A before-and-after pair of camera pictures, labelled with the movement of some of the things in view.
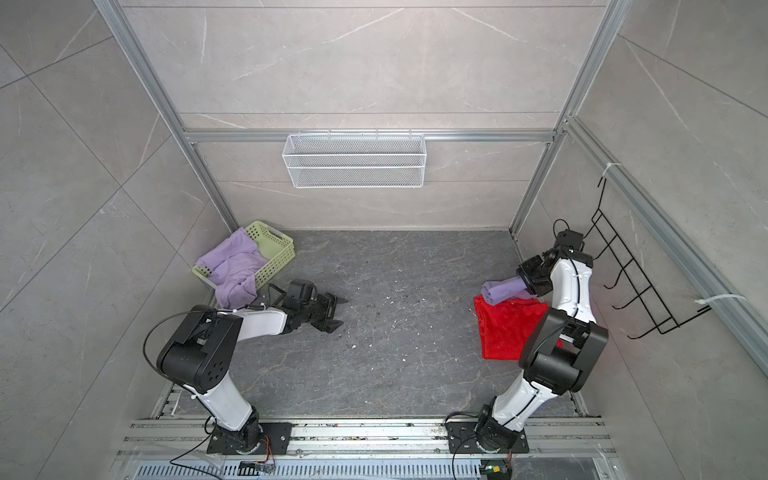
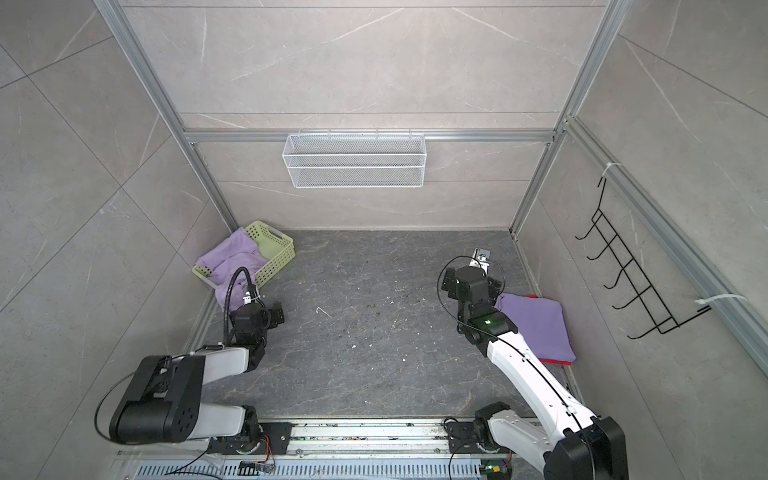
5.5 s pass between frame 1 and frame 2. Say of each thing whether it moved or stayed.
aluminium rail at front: stayed
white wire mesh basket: stayed
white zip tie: stayed
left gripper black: moved
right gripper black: moved
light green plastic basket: stayed
